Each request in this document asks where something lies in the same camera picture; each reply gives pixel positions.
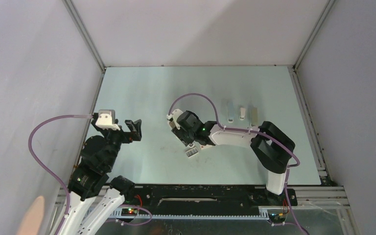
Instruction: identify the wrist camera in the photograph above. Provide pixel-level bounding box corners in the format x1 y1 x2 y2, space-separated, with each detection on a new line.
92 109 121 131
166 109 183 130

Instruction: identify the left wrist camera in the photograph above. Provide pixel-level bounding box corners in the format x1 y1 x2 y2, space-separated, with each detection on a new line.
92 109 121 131

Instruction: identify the cream stapler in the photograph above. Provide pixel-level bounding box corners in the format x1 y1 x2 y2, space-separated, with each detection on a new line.
250 106 259 127

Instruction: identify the light blue stapler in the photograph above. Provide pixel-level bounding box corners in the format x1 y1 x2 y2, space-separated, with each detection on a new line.
227 101 235 123

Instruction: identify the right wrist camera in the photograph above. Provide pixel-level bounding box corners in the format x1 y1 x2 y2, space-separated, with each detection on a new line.
166 109 183 130

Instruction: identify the small white stapler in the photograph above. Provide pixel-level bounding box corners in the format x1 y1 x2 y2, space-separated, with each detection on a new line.
239 107 246 120

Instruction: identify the staple tray with staples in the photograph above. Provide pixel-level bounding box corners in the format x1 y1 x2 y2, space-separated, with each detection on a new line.
186 147 199 158

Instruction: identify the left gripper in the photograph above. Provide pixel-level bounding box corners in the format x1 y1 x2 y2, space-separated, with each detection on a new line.
93 118 142 169

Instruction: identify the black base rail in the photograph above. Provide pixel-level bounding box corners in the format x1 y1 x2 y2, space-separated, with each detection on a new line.
125 184 298 219

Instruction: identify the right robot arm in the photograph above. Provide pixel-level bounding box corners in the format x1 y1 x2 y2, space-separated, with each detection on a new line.
166 109 296 205

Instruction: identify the beige object in corner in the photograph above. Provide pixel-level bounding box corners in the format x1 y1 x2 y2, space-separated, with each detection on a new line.
16 195 45 235

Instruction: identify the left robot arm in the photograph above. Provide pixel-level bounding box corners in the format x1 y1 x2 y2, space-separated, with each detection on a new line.
50 118 142 235

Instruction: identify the staple box sleeve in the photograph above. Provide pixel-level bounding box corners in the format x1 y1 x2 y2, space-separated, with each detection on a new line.
200 144 213 150

